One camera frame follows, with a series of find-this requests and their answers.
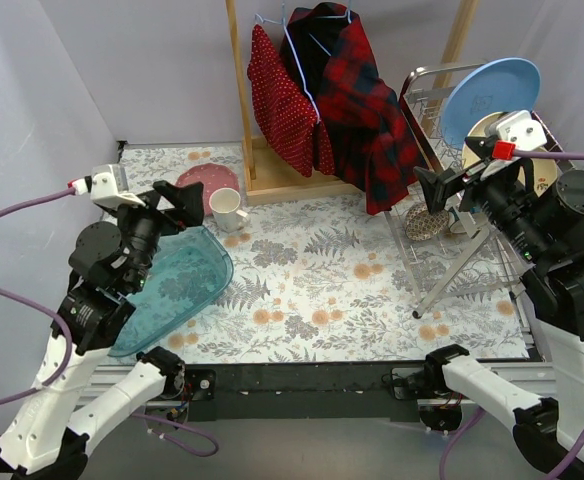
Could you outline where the cream plate black spot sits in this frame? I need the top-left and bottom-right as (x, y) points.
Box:
(461, 112), (508, 169)

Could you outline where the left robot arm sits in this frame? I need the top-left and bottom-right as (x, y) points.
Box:
(0, 181), (204, 479)

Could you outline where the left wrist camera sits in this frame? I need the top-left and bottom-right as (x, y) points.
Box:
(68, 164), (145, 210)

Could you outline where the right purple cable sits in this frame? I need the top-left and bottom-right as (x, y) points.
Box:
(439, 149), (584, 480)

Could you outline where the red polka dot cloth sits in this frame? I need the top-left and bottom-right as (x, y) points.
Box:
(247, 25), (336, 177)

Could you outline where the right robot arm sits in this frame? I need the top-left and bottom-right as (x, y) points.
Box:
(414, 136), (584, 479)

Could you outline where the floral tablecloth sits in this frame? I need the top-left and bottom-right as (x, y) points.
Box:
(69, 144), (531, 365)

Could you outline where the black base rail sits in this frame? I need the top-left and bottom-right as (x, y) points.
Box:
(188, 361), (422, 422)

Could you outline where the blue wire hanger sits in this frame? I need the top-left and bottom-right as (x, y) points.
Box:
(307, 1), (352, 56)
(254, 1), (321, 124)

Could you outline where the red plaid skirt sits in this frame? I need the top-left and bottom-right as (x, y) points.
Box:
(280, 2), (426, 215)

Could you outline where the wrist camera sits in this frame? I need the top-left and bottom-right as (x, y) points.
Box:
(484, 110), (547, 161)
(68, 164), (145, 210)

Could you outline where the patterned bowl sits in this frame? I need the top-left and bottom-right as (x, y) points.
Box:
(404, 202), (449, 241)

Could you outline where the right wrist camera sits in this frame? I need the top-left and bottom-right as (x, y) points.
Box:
(484, 110), (547, 161)

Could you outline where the teal plastic tray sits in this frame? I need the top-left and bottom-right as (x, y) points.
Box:
(109, 226), (234, 358)

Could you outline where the wooden hanger stand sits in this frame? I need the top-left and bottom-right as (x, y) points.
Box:
(225, 1), (480, 206)

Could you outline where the pink dotted plate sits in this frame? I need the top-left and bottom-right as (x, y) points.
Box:
(176, 163), (240, 204)

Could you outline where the blue white cup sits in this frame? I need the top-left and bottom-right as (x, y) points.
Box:
(448, 207), (471, 235)

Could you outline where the blue plate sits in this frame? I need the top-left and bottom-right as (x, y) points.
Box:
(440, 57), (541, 149)

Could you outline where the cream plate with flower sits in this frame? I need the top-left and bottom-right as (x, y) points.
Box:
(518, 159), (559, 197)

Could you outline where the metal dish rack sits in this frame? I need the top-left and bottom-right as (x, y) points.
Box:
(386, 58), (584, 319)

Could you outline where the white mug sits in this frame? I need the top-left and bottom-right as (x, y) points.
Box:
(209, 188), (248, 233)

